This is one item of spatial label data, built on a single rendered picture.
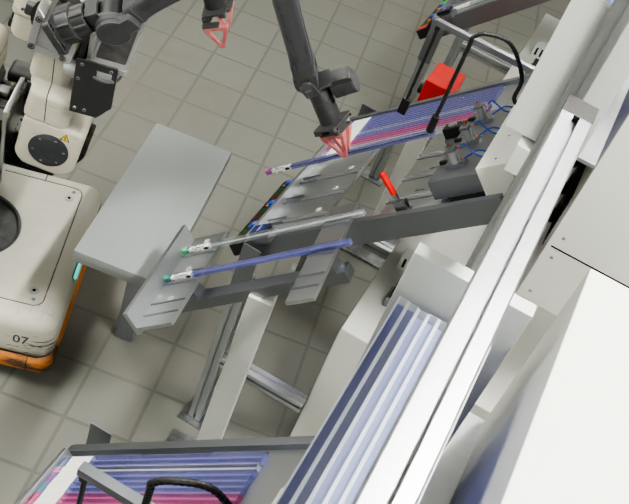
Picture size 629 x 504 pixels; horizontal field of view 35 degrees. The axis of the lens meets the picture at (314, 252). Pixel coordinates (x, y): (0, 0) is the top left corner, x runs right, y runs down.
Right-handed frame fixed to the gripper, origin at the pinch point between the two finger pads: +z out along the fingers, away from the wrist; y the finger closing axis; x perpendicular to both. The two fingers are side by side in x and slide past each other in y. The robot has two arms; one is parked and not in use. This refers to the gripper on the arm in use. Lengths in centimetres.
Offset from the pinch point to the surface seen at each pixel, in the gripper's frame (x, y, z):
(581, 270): -57, -21, 29
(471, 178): -38.6, -16.8, 5.0
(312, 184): 19.6, 9.1, 10.9
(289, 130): 100, 124, 36
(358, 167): 6.7, 13.9, 10.5
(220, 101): 123, 119, 15
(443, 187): -31.3, -16.7, 6.1
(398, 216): -19.8, -20.5, 9.6
